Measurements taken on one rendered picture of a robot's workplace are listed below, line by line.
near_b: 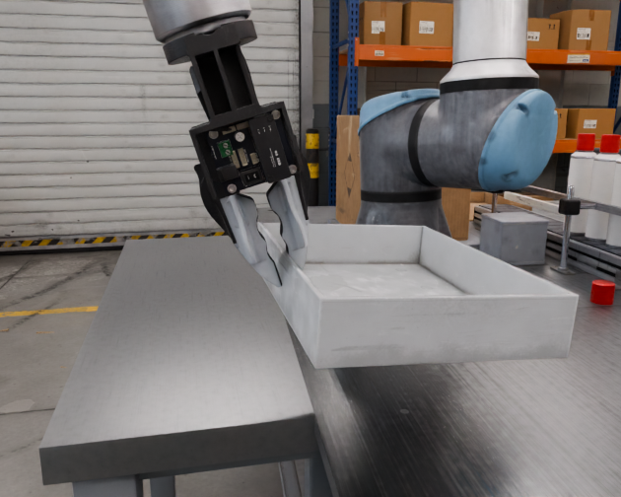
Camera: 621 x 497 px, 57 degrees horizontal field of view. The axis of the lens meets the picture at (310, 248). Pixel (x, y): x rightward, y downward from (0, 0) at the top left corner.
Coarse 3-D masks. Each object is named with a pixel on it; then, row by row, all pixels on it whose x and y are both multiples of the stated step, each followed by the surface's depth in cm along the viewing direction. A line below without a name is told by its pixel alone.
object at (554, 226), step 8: (488, 208) 152; (504, 208) 151; (512, 208) 152; (520, 208) 151; (544, 216) 140; (552, 224) 130; (560, 224) 130; (552, 232) 123; (560, 232) 121; (576, 240) 114; (584, 240) 114; (600, 248) 107; (608, 248) 106; (616, 248) 107
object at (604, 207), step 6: (528, 186) 131; (534, 186) 130; (534, 192) 129; (540, 192) 126; (546, 192) 124; (552, 192) 122; (558, 192) 121; (558, 198) 120; (576, 198) 114; (582, 198) 112; (600, 204) 106; (606, 204) 105; (600, 210) 106; (606, 210) 105; (612, 210) 103; (618, 210) 102
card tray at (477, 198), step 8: (472, 192) 190; (480, 192) 191; (488, 192) 189; (472, 200) 191; (480, 200) 191; (488, 200) 189; (504, 200) 178; (472, 208) 180; (528, 208) 164; (472, 216) 166
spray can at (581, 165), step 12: (588, 144) 115; (576, 156) 116; (588, 156) 114; (576, 168) 116; (588, 168) 115; (576, 180) 116; (588, 180) 116; (576, 192) 117; (588, 192) 116; (576, 216) 118; (576, 228) 118
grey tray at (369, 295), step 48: (336, 240) 66; (384, 240) 67; (432, 240) 66; (288, 288) 48; (336, 288) 57; (384, 288) 58; (432, 288) 59; (480, 288) 55; (528, 288) 48; (336, 336) 39; (384, 336) 40; (432, 336) 41; (480, 336) 42; (528, 336) 43
